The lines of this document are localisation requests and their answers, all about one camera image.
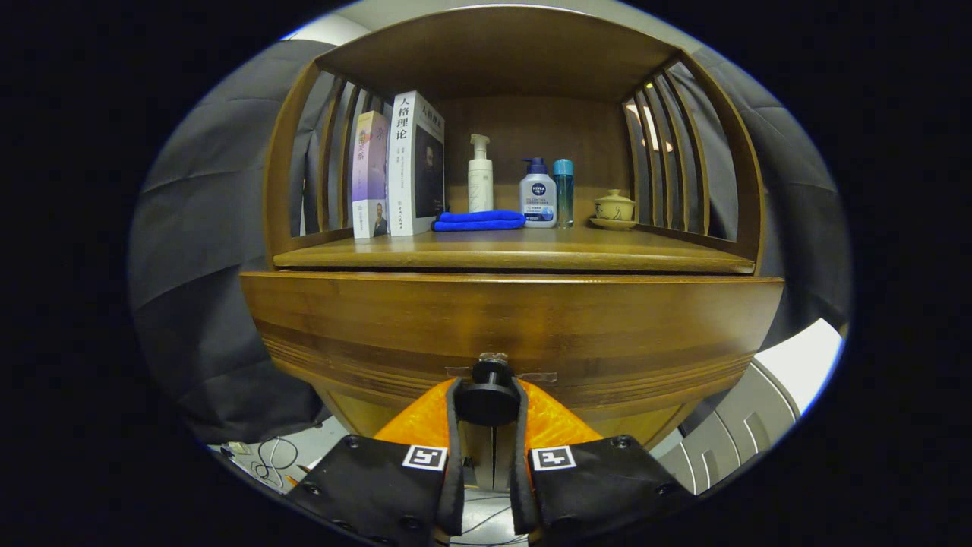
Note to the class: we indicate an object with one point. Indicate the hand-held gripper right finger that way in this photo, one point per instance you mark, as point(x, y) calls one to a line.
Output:
point(519, 486)

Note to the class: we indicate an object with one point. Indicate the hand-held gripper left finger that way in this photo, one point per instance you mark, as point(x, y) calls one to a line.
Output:
point(454, 486)

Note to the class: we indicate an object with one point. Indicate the black drawer knob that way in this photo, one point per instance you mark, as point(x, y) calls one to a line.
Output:
point(487, 403)

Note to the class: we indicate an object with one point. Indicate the brown wooden drawer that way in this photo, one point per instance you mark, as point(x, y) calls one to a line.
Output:
point(456, 319)

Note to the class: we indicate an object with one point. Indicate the wooden cabinet door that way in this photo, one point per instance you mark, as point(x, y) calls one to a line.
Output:
point(503, 460)
point(478, 456)

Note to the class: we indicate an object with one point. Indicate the wooden countertop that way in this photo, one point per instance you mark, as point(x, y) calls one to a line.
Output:
point(531, 243)

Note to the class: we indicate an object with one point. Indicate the brown wooden cabinet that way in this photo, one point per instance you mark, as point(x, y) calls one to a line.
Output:
point(524, 137)

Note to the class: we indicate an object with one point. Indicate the white grey ridged board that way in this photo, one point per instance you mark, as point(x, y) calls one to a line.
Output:
point(729, 441)

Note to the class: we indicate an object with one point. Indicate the blue folded cloth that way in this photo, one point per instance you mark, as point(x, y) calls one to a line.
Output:
point(478, 222)

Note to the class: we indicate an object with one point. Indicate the white bottle with blue cap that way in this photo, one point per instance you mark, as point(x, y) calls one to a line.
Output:
point(538, 201)

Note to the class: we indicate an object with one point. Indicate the slim teal bottle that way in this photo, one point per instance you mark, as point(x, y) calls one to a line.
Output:
point(563, 197)

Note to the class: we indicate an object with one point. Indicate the yellow lidded teacup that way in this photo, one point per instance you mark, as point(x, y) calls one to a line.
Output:
point(613, 207)

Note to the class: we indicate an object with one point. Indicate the white pump bottle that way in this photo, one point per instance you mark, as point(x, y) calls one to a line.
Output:
point(480, 186)

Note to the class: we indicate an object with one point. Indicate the white thick book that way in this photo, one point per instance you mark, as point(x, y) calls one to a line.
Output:
point(402, 175)

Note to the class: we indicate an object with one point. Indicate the purple book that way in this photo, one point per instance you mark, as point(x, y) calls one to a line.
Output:
point(370, 175)

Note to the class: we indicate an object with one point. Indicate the black backdrop cloth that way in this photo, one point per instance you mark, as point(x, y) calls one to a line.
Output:
point(213, 228)

